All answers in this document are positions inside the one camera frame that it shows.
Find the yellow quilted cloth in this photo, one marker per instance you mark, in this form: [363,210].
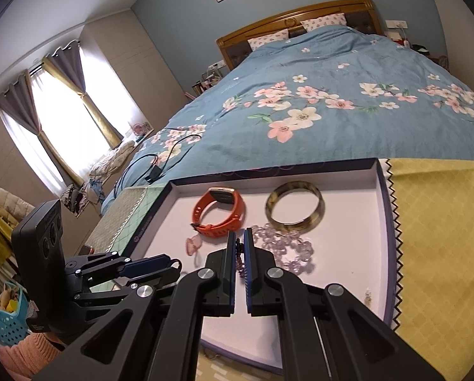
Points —
[433,215]

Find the purple yellow right curtain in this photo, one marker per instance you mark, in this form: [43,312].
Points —
[65,65]

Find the black camera box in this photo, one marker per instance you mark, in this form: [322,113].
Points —
[36,242]

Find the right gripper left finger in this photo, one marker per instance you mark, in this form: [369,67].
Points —
[152,334]

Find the left patterned pillow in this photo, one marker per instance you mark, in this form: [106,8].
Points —
[257,42]

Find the orange smart watch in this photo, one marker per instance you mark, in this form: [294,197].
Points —
[219,211]

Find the purple yellow left curtain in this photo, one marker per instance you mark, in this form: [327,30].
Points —
[18,102]

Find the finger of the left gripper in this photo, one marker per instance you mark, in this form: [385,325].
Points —
[144,266]
[159,278]

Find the right patterned pillow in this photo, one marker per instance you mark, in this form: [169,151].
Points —
[319,22]

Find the purple yellow curtain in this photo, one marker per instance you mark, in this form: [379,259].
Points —
[65,65]
[18,102]

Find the teal plastic basket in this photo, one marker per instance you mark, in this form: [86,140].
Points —
[13,312]

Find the blue floral duvet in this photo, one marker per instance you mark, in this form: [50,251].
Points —
[330,94]

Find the wooden headboard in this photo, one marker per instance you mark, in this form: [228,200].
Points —
[360,15]

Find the tortoiseshell bangle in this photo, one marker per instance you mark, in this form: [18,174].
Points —
[295,206]

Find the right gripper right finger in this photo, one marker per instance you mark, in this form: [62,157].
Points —
[326,333]

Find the patterned pillow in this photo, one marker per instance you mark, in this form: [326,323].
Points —
[257,42]
[319,22]

